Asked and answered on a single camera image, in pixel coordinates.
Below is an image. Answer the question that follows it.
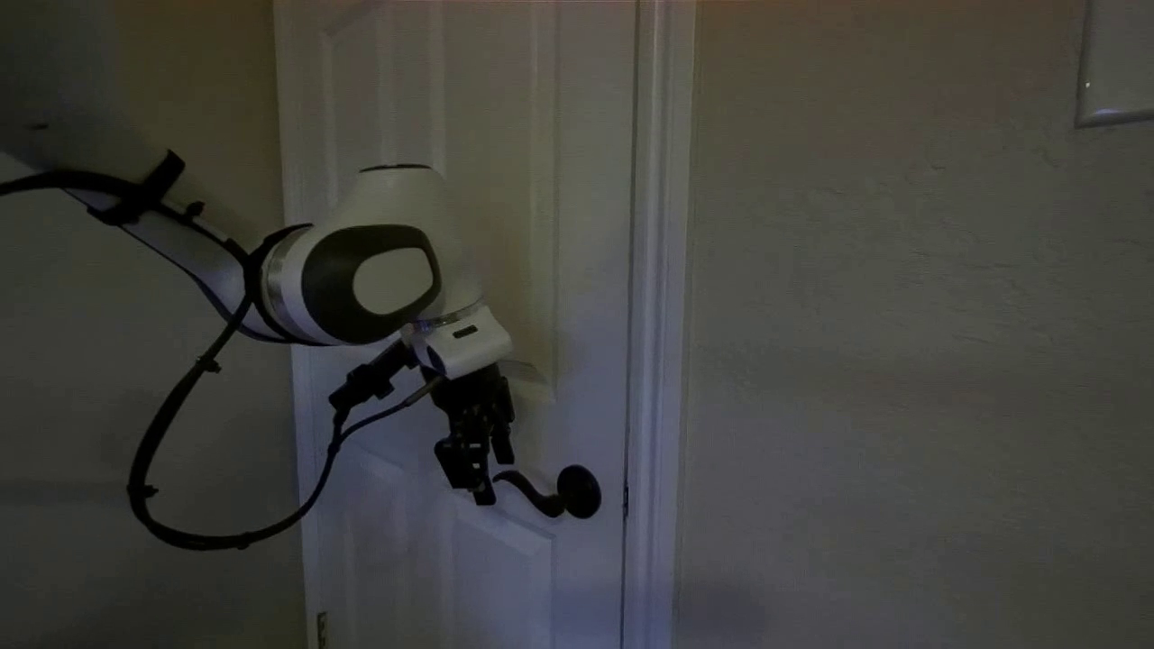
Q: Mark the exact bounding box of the white wall panel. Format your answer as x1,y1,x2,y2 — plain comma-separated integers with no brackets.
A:
1076,0,1154,126

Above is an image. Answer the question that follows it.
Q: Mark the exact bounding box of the dark lever door handle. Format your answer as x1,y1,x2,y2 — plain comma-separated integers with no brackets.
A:
499,466,602,519

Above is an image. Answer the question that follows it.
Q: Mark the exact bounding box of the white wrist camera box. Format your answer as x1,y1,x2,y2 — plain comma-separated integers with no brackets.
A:
417,305,513,377

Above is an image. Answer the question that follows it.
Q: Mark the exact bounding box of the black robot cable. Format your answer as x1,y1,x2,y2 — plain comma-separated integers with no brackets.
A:
0,148,455,554

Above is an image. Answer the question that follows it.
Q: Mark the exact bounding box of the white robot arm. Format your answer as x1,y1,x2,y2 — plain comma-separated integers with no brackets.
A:
0,0,513,406

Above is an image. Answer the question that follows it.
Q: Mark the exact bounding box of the white door frame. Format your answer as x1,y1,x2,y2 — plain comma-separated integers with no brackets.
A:
620,0,699,649

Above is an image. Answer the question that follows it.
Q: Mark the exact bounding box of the white panelled door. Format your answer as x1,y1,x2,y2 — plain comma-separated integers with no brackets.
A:
273,0,633,649

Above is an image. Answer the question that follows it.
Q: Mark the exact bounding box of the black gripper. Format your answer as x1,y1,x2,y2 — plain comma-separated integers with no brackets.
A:
431,368,517,503

